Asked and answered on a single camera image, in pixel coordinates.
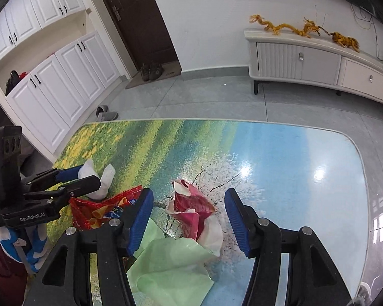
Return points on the golden tiger figurine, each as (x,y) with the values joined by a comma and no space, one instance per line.
(343,41)

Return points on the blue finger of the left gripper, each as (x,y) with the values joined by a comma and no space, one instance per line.
(73,188)
(67,173)

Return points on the red pink paper wrapper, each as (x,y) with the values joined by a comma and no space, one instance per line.
(196,214)

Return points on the grey slippers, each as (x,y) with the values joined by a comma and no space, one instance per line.
(103,114)

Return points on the white built-in cabinet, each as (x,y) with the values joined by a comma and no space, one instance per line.
(59,59)

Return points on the white tissue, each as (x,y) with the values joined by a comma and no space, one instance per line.
(105,180)

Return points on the white grey tv cabinet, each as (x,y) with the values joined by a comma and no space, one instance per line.
(315,62)

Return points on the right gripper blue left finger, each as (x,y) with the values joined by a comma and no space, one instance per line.
(136,219)

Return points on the red snack bag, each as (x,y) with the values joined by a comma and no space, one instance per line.
(89,215)

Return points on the dark brown entrance door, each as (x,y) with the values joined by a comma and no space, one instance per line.
(143,31)

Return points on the left hand blue white glove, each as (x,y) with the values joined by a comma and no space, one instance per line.
(31,249)

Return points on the golden dragon figurine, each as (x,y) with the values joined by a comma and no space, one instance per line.
(308,28)

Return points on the dark shoes pair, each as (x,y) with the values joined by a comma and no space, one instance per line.
(151,72)

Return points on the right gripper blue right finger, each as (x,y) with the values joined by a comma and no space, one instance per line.
(241,218)

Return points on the light green paper sheet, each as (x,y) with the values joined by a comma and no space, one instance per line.
(170,271)

